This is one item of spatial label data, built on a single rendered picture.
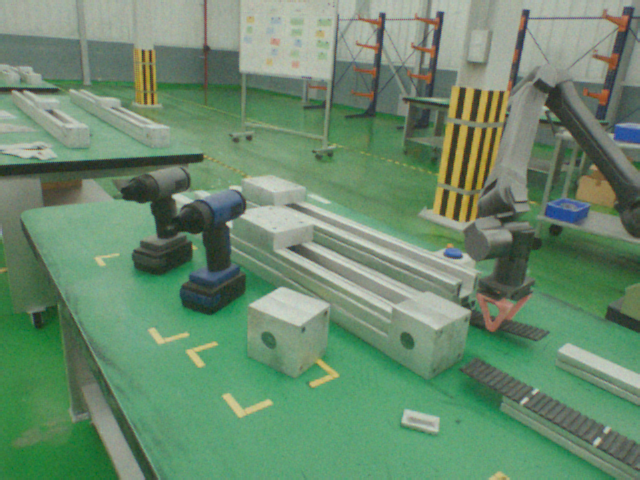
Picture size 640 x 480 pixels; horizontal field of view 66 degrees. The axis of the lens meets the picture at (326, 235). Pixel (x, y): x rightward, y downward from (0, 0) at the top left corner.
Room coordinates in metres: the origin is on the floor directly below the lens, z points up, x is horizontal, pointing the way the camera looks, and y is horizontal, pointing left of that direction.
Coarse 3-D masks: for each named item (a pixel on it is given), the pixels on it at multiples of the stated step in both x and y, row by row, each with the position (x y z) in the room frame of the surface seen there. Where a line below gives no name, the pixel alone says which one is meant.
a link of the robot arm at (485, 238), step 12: (516, 192) 0.86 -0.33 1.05; (516, 204) 0.85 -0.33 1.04; (528, 204) 0.86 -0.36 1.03; (492, 216) 0.83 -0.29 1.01; (504, 216) 0.84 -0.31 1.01; (516, 216) 0.86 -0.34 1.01; (468, 228) 0.82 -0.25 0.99; (480, 228) 0.80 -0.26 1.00; (492, 228) 0.81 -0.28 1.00; (504, 228) 0.82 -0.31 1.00; (468, 240) 0.81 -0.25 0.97; (480, 240) 0.79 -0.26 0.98; (492, 240) 0.78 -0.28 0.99; (504, 240) 0.79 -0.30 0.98; (468, 252) 0.81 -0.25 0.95; (480, 252) 0.79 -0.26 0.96; (492, 252) 0.78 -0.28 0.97; (504, 252) 0.79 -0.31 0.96
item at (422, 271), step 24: (312, 216) 1.27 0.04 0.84; (336, 216) 1.23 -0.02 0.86; (312, 240) 1.18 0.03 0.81; (336, 240) 1.11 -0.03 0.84; (360, 240) 1.06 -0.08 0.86; (384, 240) 1.09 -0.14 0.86; (360, 264) 1.05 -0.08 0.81; (384, 264) 0.99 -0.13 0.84; (408, 264) 0.95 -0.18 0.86; (432, 264) 0.99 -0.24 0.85; (456, 264) 0.96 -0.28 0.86; (432, 288) 0.90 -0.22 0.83; (456, 288) 0.87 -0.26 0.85
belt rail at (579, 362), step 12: (564, 348) 0.75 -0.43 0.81; (576, 348) 0.75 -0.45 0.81; (564, 360) 0.74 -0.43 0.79; (576, 360) 0.72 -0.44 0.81; (588, 360) 0.72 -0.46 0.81; (600, 360) 0.72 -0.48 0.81; (576, 372) 0.72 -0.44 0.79; (588, 372) 0.71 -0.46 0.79; (600, 372) 0.69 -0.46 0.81; (612, 372) 0.69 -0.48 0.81; (624, 372) 0.69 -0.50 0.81; (600, 384) 0.69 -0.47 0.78; (612, 384) 0.68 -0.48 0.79; (624, 384) 0.67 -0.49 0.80; (636, 384) 0.66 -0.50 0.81; (624, 396) 0.66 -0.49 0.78; (636, 396) 0.66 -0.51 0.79
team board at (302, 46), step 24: (240, 0) 7.08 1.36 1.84; (264, 0) 6.88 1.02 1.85; (288, 0) 6.68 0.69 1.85; (312, 0) 6.50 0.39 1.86; (336, 0) 6.32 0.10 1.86; (240, 24) 7.08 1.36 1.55; (264, 24) 6.87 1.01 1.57; (288, 24) 6.67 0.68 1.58; (312, 24) 6.49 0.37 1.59; (336, 24) 6.34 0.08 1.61; (240, 48) 7.08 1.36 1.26; (264, 48) 6.87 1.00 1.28; (288, 48) 6.67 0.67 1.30; (312, 48) 6.48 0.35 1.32; (240, 72) 7.07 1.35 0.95; (264, 72) 6.85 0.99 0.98; (288, 72) 6.66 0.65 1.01; (312, 72) 6.46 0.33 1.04
